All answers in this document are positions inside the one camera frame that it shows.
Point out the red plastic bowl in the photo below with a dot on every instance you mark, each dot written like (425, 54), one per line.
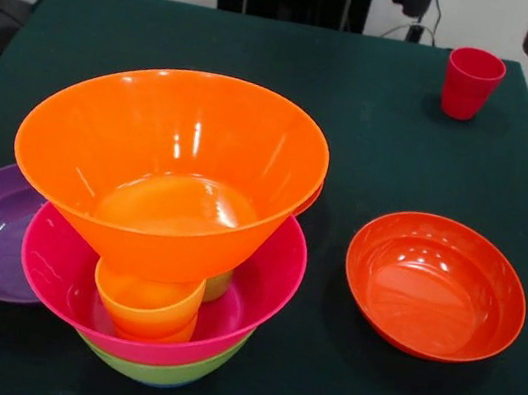
(311, 200)
(436, 287)

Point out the orange plastic bowl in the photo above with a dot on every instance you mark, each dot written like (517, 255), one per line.
(162, 140)

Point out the pink plastic bowl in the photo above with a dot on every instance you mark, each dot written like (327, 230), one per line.
(277, 271)

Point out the green plastic cup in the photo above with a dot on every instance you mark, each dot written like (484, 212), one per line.
(218, 283)

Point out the yellow plastic cup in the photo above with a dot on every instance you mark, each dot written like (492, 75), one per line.
(149, 305)

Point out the green plastic bowl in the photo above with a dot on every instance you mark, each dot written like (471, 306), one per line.
(174, 370)

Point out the black power plug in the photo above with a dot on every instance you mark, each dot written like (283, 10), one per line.
(415, 33)

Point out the red plastic cup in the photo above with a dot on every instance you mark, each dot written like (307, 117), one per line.
(467, 89)

